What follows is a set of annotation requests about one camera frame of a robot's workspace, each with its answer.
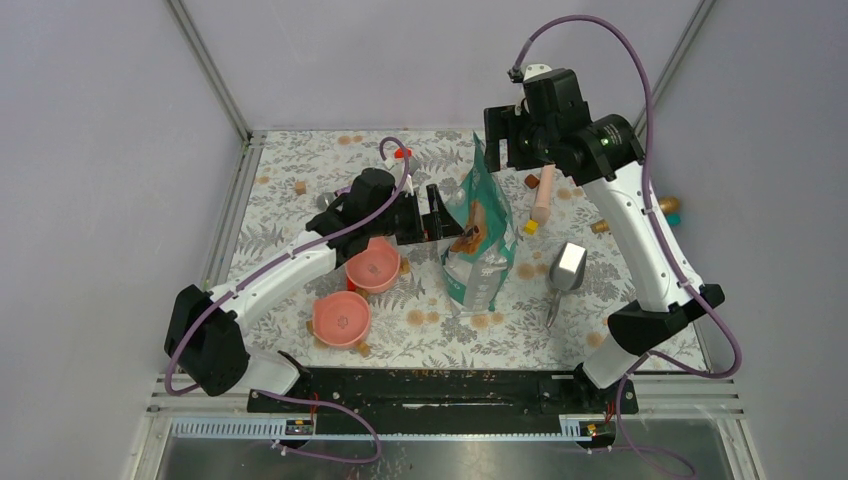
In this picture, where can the black mounting base plate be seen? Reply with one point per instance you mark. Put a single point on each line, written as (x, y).
(432, 401)

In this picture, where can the yellow cube block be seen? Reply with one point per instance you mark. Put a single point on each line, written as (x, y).
(531, 227)

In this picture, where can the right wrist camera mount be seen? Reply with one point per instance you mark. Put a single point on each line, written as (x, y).
(520, 74)

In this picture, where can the brown cube block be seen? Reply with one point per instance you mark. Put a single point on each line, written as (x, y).
(531, 181)

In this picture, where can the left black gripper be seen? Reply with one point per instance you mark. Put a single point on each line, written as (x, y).
(438, 224)

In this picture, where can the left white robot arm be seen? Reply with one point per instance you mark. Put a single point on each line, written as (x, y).
(207, 328)

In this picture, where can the floral table mat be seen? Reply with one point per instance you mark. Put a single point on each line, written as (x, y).
(412, 323)

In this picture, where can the gold toy microphone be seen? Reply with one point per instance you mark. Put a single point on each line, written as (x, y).
(667, 205)

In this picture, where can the red toy block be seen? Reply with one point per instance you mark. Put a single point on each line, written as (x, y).
(401, 153)

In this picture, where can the pink pet bowl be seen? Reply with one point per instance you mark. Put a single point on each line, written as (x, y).
(377, 268)
(342, 319)

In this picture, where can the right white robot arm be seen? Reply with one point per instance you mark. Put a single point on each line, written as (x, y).
(552, 125)

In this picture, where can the far pink pet bowl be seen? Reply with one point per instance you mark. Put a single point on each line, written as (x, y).
(377, 268)

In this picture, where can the near pink pet bowl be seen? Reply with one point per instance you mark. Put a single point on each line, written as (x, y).
(342, 319)

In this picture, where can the green pet food bag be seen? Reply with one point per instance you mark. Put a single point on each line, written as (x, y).
(477, 263)

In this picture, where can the purple glitter toy microphone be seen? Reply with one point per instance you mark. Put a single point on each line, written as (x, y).
(325, 200)

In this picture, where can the metal food scoop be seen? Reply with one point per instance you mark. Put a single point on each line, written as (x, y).
(566, 274)

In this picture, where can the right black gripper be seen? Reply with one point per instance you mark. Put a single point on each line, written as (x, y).
(503, 122)

